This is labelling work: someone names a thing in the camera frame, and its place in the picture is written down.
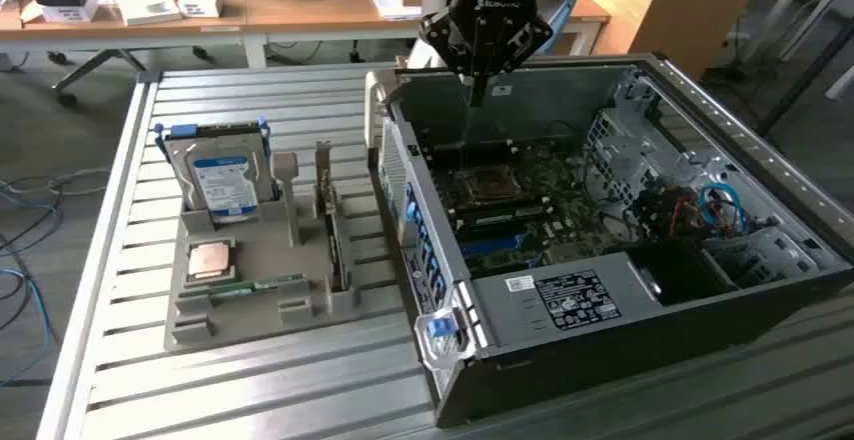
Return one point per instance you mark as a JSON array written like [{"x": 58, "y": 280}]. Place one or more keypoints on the green graphics card black fan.
[{"x": 331, "y": 220}]

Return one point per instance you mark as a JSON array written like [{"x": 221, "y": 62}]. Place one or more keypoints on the white booklet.
[{"x": 394, "y": 2}]

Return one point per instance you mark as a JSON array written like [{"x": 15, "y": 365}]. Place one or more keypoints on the CPU socket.
[{"x": 490, "y": 182}]

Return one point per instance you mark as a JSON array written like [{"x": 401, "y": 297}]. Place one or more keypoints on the silver perforated drive cage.
[{"x": 628, "y": 175}]

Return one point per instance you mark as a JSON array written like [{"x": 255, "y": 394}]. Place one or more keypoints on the small white labelled box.
[{"x": 201, "y": 2}]

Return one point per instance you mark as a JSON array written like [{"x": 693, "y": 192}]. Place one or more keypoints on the green motherboard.
[{"x": 581, "y": 215}]

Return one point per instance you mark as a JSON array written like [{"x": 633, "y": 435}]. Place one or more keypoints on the blue expansion slot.
[{"x": 494, "y": 246}]

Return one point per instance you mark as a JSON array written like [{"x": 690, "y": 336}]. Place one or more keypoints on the flat white box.
[{"x": 150, "y": 10}]

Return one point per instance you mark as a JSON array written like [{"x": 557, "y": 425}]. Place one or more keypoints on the hard disk blue caddy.
[{"x": 221, "y": 180}]

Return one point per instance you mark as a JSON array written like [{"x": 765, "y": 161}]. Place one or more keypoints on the grey parts rack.
[{"x": 267, "y": 260}]

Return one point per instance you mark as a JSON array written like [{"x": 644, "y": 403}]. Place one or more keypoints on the grey leg with castor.
[{"x": 87, "y": 67}]

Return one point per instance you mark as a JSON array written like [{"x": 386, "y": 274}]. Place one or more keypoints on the wooden desk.
[{"x": 81, "y": 30}]

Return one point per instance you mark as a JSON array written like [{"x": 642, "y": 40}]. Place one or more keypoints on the grey power supply unit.
[{"x": 514, "y": 305}]

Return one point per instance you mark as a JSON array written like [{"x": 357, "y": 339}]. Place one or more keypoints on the white box black lid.
[{"x": 67, "y": 7}]

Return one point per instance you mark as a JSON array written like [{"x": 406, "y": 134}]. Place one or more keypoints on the silver disk bay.
[{"x": 768, "y": 255}]

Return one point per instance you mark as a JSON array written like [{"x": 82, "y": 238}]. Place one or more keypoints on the copper-topped CPU chip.
[{"x": 209, "y": 260}]

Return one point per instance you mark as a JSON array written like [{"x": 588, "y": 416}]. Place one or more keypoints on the blue case latch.
[{"x": 440, "y": 327}]

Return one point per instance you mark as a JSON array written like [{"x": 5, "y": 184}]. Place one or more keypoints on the green RAM stick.
[{"x": 234, "y": 287}]

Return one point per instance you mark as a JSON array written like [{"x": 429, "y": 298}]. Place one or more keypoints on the black open PC case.
[{"x": 601, "y": 360}]

